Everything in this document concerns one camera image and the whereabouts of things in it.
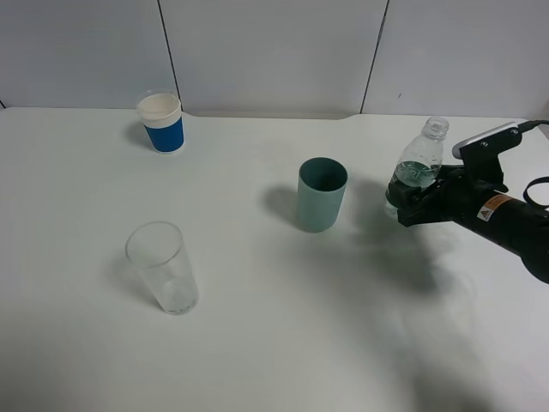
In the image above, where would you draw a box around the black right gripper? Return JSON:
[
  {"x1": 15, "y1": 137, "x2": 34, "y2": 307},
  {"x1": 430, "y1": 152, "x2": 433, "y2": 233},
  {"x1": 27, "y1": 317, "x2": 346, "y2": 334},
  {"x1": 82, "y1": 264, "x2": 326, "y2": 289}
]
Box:
[{"x1": 387, "y1": 166, "x2": 526, "y2": 253}]

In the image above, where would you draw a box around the clear green-label water bottle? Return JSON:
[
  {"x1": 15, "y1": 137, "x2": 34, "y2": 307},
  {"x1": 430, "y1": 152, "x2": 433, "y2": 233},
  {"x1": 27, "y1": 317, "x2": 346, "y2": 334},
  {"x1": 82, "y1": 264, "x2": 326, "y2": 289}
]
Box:
[{"x1": 384, "y1": 115, "x2": 451, "y2": 221}]

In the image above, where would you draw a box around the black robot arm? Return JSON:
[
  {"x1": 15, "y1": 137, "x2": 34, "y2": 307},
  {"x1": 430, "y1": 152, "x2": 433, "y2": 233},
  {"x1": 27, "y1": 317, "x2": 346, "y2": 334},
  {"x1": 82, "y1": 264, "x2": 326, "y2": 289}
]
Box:
[{"x1": 387, "y1": 165, "x2": 548, "y2": 283}]

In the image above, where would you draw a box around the teal plastic cup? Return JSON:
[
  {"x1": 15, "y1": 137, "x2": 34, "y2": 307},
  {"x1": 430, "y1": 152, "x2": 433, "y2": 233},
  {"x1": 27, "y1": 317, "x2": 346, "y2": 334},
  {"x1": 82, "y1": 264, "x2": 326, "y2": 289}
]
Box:
[{"x1": 296, "y1": 157, "x2": 348, "y2": 233}]

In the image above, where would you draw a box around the blue white paper cup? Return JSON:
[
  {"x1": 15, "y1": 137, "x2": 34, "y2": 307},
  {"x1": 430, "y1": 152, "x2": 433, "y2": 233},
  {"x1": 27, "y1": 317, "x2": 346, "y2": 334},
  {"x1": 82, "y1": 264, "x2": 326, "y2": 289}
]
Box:
[{"x1": 136, "y1": 89, "x2": 184, "y2": 155}]

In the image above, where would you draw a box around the clear drinking glass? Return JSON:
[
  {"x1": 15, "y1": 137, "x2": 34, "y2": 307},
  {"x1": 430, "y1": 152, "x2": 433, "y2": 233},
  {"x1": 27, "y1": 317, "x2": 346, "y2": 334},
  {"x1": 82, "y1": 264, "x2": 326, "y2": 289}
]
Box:
[{"x1": 124, "y1": 221, "x2": 199, "y2": 315}]

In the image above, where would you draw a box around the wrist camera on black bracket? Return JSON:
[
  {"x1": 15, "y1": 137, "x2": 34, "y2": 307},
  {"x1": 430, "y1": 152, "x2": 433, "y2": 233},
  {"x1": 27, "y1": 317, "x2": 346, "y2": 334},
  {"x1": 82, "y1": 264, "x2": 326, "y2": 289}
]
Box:
[{"x1": 451, "y1": 123, "x2": 514, "y2": 193}]

